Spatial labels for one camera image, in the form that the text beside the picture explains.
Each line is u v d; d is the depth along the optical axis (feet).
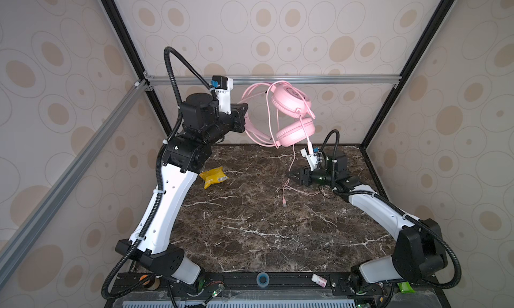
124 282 2.41
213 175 3.30
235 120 1.71
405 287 2.35
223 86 1.56
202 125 1.42
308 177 2.32
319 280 2.39
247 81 4.23
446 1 2.26
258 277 2.45
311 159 2.39
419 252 1.38
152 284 2.29
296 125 1.55
